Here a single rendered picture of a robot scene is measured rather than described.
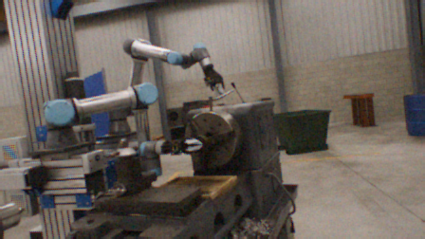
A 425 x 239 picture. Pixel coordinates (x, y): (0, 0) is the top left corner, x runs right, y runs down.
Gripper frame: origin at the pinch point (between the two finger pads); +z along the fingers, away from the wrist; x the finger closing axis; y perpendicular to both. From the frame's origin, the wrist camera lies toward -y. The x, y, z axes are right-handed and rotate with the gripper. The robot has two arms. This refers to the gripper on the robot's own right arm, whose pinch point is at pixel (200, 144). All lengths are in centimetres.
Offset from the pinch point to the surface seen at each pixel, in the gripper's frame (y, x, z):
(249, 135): -31.0, -1.2, 15.1
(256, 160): -31.7, -16.4, 16.8
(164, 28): -878, 351, -608
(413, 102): -635, -38, 176
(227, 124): -15.4, 7.4, 8.8
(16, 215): 89, 0, 1
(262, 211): -32, -47, 16
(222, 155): -15.2, -8.9, 3.7
